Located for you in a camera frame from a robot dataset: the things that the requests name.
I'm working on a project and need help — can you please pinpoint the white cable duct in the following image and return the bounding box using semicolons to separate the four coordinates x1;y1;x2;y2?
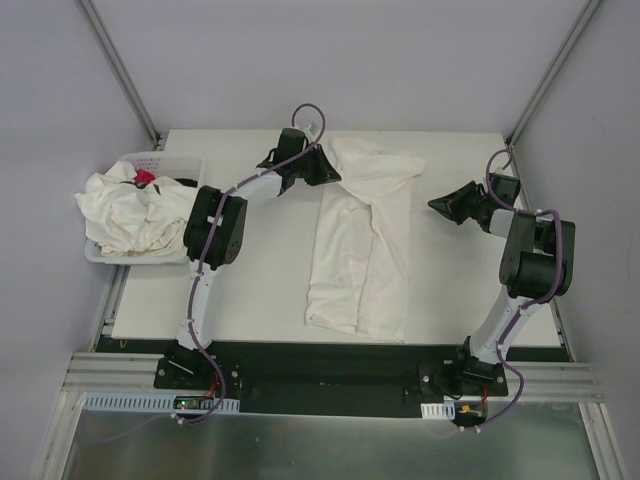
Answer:
420;401;456;421
84;393;217;415

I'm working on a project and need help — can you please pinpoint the white t-shirt pile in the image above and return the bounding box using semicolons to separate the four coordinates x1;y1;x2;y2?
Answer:
75;160;198;260

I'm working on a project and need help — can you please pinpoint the aluminium frame post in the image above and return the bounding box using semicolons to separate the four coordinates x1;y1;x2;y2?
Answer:
74;0;161;148
505;0;606;148

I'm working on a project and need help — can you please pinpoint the white red-print t-shirt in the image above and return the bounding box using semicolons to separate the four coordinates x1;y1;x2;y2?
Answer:
305;137;426;343

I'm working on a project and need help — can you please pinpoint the pink t-shirt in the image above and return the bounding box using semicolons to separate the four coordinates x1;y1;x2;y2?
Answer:
134;169;155;184

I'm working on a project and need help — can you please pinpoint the white plastic laundry basket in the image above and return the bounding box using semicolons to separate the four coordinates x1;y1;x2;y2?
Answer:
85;151;205;265

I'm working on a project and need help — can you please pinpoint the aluminium front rail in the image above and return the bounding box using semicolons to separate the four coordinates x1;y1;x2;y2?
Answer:
63;352;604;403

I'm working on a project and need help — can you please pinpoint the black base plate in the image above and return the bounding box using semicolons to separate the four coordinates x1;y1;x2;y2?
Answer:
154;341;508;418

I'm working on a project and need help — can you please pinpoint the right aluminium frame post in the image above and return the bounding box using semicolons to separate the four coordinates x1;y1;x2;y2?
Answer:
505;0;606;148

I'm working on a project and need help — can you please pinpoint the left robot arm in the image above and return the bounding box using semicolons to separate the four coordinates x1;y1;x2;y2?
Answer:
176;128;341;350

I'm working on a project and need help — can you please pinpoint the right white cable duct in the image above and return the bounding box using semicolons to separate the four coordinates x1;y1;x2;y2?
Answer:
420;401;456;421

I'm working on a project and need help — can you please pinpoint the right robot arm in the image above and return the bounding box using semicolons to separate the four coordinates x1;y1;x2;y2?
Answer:
427;173;575;395

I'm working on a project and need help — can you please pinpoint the left white cable duct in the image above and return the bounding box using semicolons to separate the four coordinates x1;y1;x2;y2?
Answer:
84;393;217;415

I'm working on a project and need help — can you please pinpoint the left aluminium frame post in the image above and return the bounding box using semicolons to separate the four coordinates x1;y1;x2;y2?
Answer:
74;0;161;148

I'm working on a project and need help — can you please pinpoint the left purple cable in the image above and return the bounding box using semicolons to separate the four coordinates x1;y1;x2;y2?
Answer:
187;103;329;361

